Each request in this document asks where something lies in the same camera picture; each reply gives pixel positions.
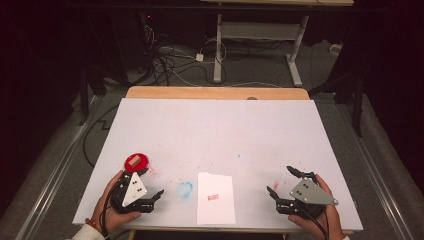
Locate person's left hand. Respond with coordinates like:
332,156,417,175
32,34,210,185
92,169,142,234

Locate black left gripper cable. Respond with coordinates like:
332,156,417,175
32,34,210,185
99,184,122,240

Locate wooden table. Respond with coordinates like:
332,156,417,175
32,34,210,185
124,85,355,240

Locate person's right hand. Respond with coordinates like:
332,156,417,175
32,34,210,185
288,173,345,240

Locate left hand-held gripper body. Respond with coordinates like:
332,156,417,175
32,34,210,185
109,170,156,215

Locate tangle of floor cables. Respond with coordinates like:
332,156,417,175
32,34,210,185
141,24,229,88

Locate dark device with red light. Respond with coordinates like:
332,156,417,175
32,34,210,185
139,12,157,73

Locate small white floor object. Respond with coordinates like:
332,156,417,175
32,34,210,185
329,43,345,57

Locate black stand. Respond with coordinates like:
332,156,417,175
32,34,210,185
77,64,108,127
309,71,365,138

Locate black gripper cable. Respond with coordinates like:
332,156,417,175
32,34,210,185
297,204,332,240
99,184,122,240

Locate red bracelet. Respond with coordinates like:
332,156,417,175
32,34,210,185
84,217,102,234

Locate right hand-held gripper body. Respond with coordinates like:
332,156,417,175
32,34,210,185
275,177,340,220

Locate white frame desk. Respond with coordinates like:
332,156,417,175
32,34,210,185
199,0,355,88

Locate black floor cable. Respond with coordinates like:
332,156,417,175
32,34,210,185
82,104,120,169

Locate white paper sheet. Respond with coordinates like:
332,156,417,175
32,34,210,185
196,171,237,226

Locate metal floor rail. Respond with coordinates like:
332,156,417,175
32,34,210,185
335,102,415,240
14,94,105,240

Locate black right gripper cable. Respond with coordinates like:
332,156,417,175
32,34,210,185
297,204,332,240

